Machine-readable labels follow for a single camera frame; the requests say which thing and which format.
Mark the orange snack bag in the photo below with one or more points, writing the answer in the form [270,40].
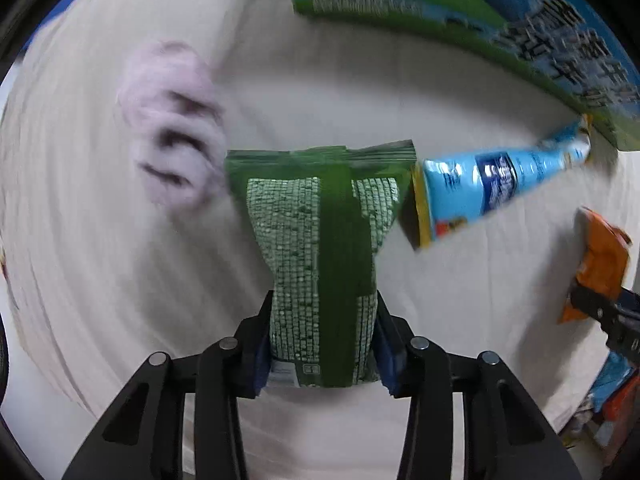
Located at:
[597,265]

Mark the green snack bag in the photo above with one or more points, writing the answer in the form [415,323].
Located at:
[320,270]

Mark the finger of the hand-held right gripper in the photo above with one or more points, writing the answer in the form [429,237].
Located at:
[612,315]

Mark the light blue snack bag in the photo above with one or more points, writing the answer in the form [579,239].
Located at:
[495,185]

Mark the green and blue cardboard box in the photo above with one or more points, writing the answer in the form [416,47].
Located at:
[450,15]

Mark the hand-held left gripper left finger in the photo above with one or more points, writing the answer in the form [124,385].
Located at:
[256,360]

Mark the white bed sheet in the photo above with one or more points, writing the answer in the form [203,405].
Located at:
[150,240]

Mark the pink plush toy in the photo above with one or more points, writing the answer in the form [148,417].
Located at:
[172,125]

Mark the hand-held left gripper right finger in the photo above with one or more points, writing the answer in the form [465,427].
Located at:
[386,360]

